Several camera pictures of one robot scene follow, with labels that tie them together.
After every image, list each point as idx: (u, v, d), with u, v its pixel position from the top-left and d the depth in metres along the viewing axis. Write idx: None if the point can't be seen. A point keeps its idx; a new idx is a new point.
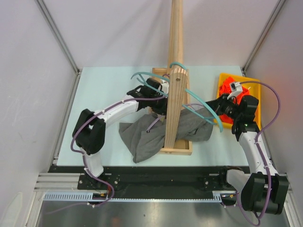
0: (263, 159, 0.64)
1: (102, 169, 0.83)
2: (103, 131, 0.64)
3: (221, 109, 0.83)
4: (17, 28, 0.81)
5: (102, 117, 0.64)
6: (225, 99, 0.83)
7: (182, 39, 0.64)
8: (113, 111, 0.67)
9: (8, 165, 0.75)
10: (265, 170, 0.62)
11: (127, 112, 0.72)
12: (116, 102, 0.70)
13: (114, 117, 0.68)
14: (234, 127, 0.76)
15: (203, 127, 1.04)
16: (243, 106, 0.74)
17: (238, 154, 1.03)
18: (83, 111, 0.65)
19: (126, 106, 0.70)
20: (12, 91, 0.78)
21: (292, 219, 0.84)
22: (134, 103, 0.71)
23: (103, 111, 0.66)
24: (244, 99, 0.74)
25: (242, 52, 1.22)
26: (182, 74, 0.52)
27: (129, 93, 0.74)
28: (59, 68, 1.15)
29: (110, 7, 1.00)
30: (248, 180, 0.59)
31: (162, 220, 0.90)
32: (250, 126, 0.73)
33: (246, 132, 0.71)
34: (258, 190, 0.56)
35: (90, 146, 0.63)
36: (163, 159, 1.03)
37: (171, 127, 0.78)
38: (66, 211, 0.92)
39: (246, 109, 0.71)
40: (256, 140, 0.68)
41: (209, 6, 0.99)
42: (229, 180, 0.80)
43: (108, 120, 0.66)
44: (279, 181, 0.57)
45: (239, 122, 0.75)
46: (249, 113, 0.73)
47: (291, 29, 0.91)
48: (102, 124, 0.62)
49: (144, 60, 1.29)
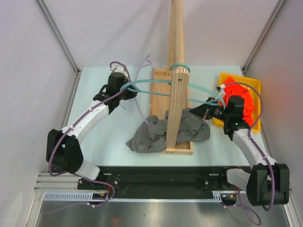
0: (260, 151, 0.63)
1: (97, 169, 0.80)
2: (78, 147, 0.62)
3: (209, 112, 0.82)
4: (17, 27, 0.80)
5: (72, 134, 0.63)
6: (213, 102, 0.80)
7: (182, 40, 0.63)
8: (83, 124, 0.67)
9: (7, 165, 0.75)
10: (264, 161, 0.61)
11: (99, 117, 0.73)
12: (84, 113, 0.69)
13: (84, 128, 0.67)
14: (226, 128, 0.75)
15: (202, 129, 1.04)
16: (231, 106, 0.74)
17: (237, 155, 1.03)
18: (49, 132, 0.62)
19: (96, 113, 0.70)
20: (12, 91, 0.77)
21: (292, 219, 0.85)
22: (103, 106, 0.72)
23: (71, 126, 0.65)
24: (230, 100, 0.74)
25: (242, 51, 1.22)
26: (184, 74, 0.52)
27: (95, 98, 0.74)
28: (59, 68, 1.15)
29: (111, 7, 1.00)
30: (251, 174, 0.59)
31: (162, 220, 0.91)
32: (240, 124, 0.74)
33: (238, 130, 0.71)
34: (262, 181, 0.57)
35: (68, 165, 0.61)
36: (166, 159, 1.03)
37: (173, 127, 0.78)
38: (66, 210, 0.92)
39: (236, 108, 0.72)
40: (249, 135, 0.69)
41: (209, 6, 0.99)
42: (229, 180, 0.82)
43: (79, 134, 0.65)
44: (280, 169, 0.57)
45: (230, 121, 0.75)
46: (237, 112, 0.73)
47: (292, 30, 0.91)
48: (75, 140, 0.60)
49: (144, 60, 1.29)
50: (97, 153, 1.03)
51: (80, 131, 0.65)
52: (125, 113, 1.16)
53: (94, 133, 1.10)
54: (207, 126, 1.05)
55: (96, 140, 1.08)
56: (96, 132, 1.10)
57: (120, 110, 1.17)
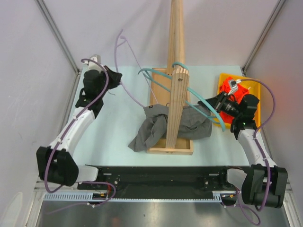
0: (262, 152, 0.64)
1: (96, 170, 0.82)
2: (71, 160, 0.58)
3: (221, 106, 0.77)
4: (17, 27, 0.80)
5: (62, 147, 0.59)
6: (226, 97, 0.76)
7: (182, 40, 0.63)
8: (70, 135, 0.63)
9: (7, 165, 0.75)
10: (264, 162, 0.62)
11: (86, 125, 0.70)
12: (69, 123, 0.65)
13: (73, 139, 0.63)
14: (233, 126, 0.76)
15: (203, 126, 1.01)
16: (243, 105, 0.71)
17: (237, 154, 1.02)
18: (37, 151, 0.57)
19: (82, 120, 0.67)
20: (12, 91, 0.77)
21: (292, 220, 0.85)
22: (87, 112, 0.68)
23: (59, 140, 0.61)
24: (244, 100, 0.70)
25: (242, 52, 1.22)
26: (184, 74, 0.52)
27: (77, 105, 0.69)
28: (59, 68, 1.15)
29: (111, 7, 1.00)
30: (248, 173, 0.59)
31: (162, 220, 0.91)
32: (248, 124, 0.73)
33: (244, 129, 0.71)
34: (258, 180, 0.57)
35: (64, 179, 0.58)
36: (166, 159, 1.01)
37: (173, 126, 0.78)
38: (66, 210, 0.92)
39: (247, 109, 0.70)
40: (254, 136, 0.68)
41: (209, 6, 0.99)
42: (229, 180, 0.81)
43: (70, 145, 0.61)
44: (278, 172, 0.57)
45: (237, 120, 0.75)
46: (249, 113, 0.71)
47: (292, 30, 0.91)
48: (67, 154, 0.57)
49: (144, 60, 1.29)
50: (97, 153, 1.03)
51: (70, 144, 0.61)
52: (125, 113, 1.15)
53: (94, 133, 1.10)
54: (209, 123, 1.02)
55: (96, 140, 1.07)
56: (96, 132, 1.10)
57: (120, 110, 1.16)
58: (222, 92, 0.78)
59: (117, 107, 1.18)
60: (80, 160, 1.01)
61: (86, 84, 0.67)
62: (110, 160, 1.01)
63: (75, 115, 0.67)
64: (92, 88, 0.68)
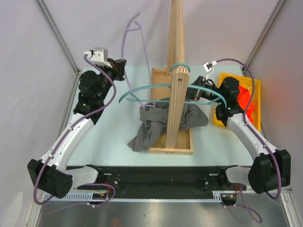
0: (260, 139, 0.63)
1: (95, 172, 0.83)
2: (62, 176, 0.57)
3: (201, 93, 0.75)
4: (17, 27, 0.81)
5: (52, 164, 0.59)
6: (203, 82, 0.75)
7: (183, 39, 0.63)
8: (62, 149, 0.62)
9: (8, 166, 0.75)
10: (265, 149, 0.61)
11: (84, 133, 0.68)
12: (65, 133, 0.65)
13: (66, 153, 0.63)
14: (219, 114, 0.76)
15: (191, 115, 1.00)
16: (225, 91, 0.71)
17: (237, 153, 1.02)
18: (28, 164, 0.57)
19: (77, 130, 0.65)
20: (12, 91, 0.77)
21: (292, 220, 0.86)
22: (85, 121, 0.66)
23: (50, 155, 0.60)
24: (224, 85, 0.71)
25: (242, 51, 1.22)
26: (184, 74, 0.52)
27: (76, 111, 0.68)
28: (59, 68, 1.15)
29: (111, 7, 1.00)
30: (254, 165, 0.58)
31: (162, 220, 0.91)
32: (233, 108, 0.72)
33: (233, 116, 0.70)
34: (266, 171, 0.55)
35: (54, 192, 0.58)
36: (165, 159, 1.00)
37: (173, 126, 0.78)
38: (66, 210, 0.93)
39: (230, 95, 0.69)
40: (245, 122, 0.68)
41: (209, 6, 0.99)
42: (231, 180, 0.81)
43: (61, 161, 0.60)
44: (281, 156, 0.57)
45: (223, 107, 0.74)
46: (231, 98, 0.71)
47: (293, 29, 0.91)
48: (56, 171, 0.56)
49: (144, 60, 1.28)
50: (97, 153, 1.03)
51: (61, 159, 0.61)
52: (125, 113, 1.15)
53: (93, 133, 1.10)
54: (193, 108, 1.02)
55: (95, 140, 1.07)
56: (96, 132, 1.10)
57: (120, 111, 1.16)
58: (199, 77, 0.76)
59: (117, 106, 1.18)
60: (80, 160, 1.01)
61: (82, 91, 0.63)
62: (110, 160, 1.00)
63: (71, 125, 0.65)
64: (89, 95, 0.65)
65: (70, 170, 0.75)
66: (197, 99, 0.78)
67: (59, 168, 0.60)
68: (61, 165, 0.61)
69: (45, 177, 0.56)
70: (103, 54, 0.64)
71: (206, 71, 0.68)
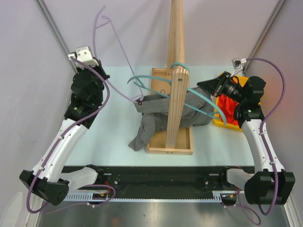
0: (269, 154, 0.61)
1: (93, 173, 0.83)
2: (54, 187, 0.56)
3: (222, 89, 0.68)
4: (17, 27, 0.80)
5: (43, 176, 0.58)
6: (228, 78, 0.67)
7: (182, 39, 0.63)
8: (53, 160, 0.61)
9: (8, 166, 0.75)
10: (271, 166, 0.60)
11: (76, 140, 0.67)
12: (55, 143, 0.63)
13: (58, 163, 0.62)
14: (236, 114, 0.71)
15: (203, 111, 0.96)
16: (248, 91, 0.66)
17: (238, 154, 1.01)
18: (20, 176, 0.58)
19: (68, 138, 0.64)
20: (12, 91, 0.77)
21: (292, 220, 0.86)
22: (76, 128, 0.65)
23: (41, 168, 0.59)
24: (248, 84, 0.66)
25: (242, 51, 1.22)
26: (184, 75, 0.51)
27: (67, 116, 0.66)
28: (59, 68, 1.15)
29: (110, 7, 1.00)
30: (254, 178, 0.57)
31: (162, 220, 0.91)
32: (253, 111, 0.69)
33: (250, 121, 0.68)
34: (263, 187, 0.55)
35: (50, 202, 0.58)
36: (165, 159, 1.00)
37: (173, 126, 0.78)
38: (66, 211, 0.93)
39: (253, 95, 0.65)
40: (262, 131, 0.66)
41: (209, 6, 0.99)
42: (229, 179, 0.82)
43: (52, 173, 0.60)
44: (285, 177, 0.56)
45: (242, 107, 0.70)
46: (253, 99, 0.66)
47: (293, 30, 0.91)
48: (47, 185, 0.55)
49: (144, 60, 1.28)
50: (97, 153, 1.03)
51: (52, 170, 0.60)
52: (125, 113, 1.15)
53: (93, 133, 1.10)
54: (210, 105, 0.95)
55: (95, 140, 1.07)
56: (95, 132, 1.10)
57: (120, 111, 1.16)
58: (224, 72, 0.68)
59: (117, 107, 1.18)
60: (80, 160, 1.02)
61: (75, 93, 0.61)
62: (110, 160, 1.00)
63: (61, 134, 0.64)
64: (83, 97, 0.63)
65: (67, 174, 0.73)
66: (217, 94, 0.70)
67: (51, 180, 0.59)
68: (53, 177, 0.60)
69: (38, 188, 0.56)
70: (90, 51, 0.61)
71: (235, 66, 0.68)
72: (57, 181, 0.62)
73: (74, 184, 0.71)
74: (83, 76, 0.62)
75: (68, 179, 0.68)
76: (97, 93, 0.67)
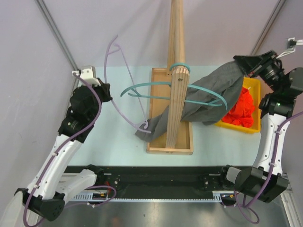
0: (273, 156, 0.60)
1: (92, 176, 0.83)
2: (47, 204, 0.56)
3: (262, 71, 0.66)
4: (17, 27, 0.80)
5: (38, 194, 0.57)
6: (273, 59, 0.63)
7: (182, 39, 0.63)
8: (48, 177, 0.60)
9: (7, 166, 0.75)
10: (268, 166, 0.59)
11: (72, 155, 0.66)
12: (49, 159, 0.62)
13: (53, 179, 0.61)
14: (263, 102, 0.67)
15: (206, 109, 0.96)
16: (285, 83, 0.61)
17: (239, 155, 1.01)
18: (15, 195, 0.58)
19: (63, 155, 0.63)
20: (12, 91, 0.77)
21: (292, 219, 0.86)
22: (70, 143, 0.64)
23: (35, 186, 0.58)
24: (289, 76, 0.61)
25: (242, 52, 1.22)
26: (184, 74, 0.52)
27: (61, 132, 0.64)
28: (59, 68, 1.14)
29: (110, 7, 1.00)
30: (246, 170, 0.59)
31: (162, 220, 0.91)
32: (282, 105, 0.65)
33: (272, 115, 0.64)
34: (250, 179, 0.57)
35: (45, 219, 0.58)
36: (165, 159, 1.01)
37: (173, 125, 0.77)
38: (66, 211, 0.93)
39: (288, 90, 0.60)
40: (279, 129, 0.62)
41: (209, 6, 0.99)
42: (228, 175, 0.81)
43: (47, 190, 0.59)
44: (277, 182, 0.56)
45: (274, 97, 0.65)
46: (288, 93, 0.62)
47: (294, 30, 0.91)
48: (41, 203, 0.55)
49: (144, 60, 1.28)
50: (97, 153, 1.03)
51: (47, 188, 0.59)
52: (125, 113, 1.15)
53: (93, 133, 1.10)
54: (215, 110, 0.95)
55: (96, 140, 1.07)
56: (95, 132, 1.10)
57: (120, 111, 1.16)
58: (271, 51, 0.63)
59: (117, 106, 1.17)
60: (80, 160, 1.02)
61: (73, 106, 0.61)
62: (111, 160, 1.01)
63: (56, 150, 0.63)
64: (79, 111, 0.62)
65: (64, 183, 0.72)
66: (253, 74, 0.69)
67: (46, 197, 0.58)
68: (48, 193, 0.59)
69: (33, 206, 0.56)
70: (93, 71, 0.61)
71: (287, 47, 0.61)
72: (53, 196, 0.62)
73: (69, 195, 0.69)
74: (81, 91, 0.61)
75: (64, 190, 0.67)
76: (93, 109, 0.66)
